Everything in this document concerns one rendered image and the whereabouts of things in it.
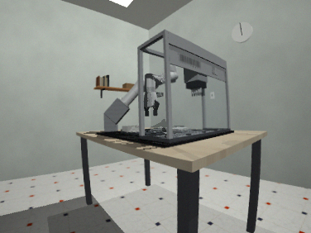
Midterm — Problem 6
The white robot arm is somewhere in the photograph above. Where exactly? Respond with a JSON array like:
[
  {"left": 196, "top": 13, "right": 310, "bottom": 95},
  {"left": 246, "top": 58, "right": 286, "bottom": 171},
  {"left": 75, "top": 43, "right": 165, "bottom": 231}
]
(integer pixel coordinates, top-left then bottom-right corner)
[{"left": 120, "top": 81, "right": 138, "bottom": 106}]

